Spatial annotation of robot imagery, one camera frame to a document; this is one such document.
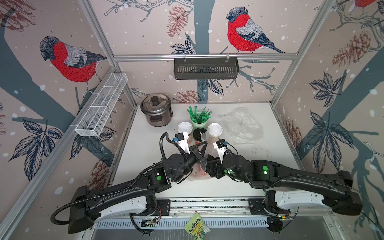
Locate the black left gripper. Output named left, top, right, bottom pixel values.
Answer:
left=172, top=140, right=207, bottom=184

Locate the clear plastic carrier bag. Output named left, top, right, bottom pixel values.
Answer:
left=188, top=128, right=212, bottom=181

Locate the black lid red cup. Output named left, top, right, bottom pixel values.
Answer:
left=193, top=128, right=207, bottom=144
left=191, top=164, right=211, bottom=181

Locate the white lid cup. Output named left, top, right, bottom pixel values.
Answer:
left=207, top=123, right=223, bottom=144
left=178, top=122, right=193, bottom=144

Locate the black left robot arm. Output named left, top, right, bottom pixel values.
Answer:
left=50, top=133, right=208, bottom=234

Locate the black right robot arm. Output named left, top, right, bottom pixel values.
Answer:
left=206, top=152, right=363, bottom=216

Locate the green straw holder cup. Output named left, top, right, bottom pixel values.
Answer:
left=192, top=120, right=208, bottom=130

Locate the green straws bundle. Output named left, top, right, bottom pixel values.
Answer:
left=187, top=106, right=213, bottom=123

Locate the spare clear plastic bag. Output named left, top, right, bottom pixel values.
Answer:
left=219, top=107, right=264, bottom=145

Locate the silver rice cooker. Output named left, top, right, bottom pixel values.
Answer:
left=141, top=94, right=173, bottom=127

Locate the green snack packet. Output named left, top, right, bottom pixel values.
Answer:
left=184, top=212, right=211, bottom=240

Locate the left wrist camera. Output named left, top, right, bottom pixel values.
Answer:
left=174, top=132, right=190, bottom=154

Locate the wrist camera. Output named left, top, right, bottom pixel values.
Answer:
left=213, top=139, right=229, bottom=163
left=174, top=132, right=190, bottom=154

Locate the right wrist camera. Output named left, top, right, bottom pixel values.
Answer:
left=213, top=139, right=229, bottom=163

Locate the black hanging wire basket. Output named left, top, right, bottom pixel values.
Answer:
left=174, top=58, right=240, bottom=80

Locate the white wire mesh shelf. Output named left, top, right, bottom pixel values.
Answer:
left=75, top=73, right=128, bottom=137

